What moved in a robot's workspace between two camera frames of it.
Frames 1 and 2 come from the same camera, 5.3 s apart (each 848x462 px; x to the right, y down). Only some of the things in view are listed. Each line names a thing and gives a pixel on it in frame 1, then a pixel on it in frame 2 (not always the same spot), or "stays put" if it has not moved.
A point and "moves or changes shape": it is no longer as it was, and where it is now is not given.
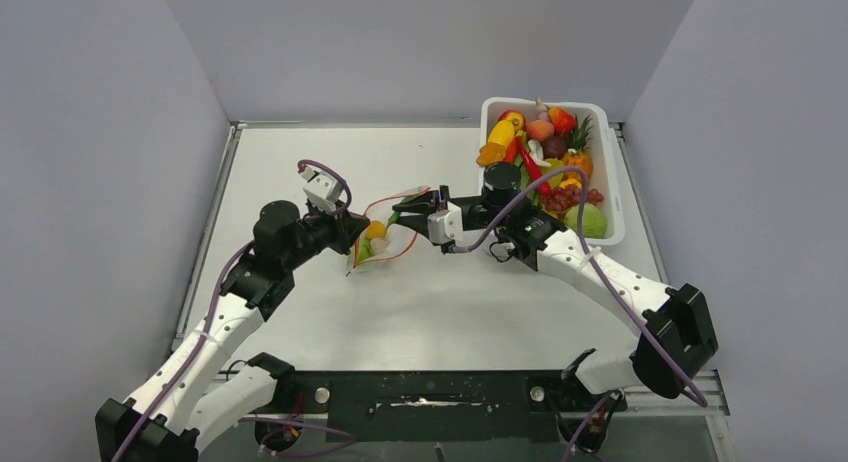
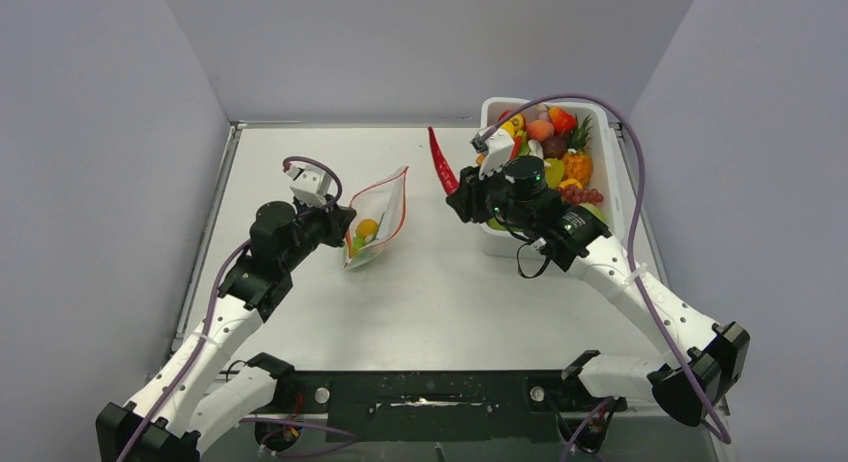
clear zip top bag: (385, 237) moves or changes shape
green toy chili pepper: (396, 215) → (376, 231)
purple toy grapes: (562, 198) stays put
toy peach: (540, 129) stays put
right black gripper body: (475, 204) → (487, 199)
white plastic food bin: (605, 170) stays put
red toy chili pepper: (533, 167) moves or changes shape
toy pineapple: (578, 155) stays put
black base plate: (442, 406) stays put
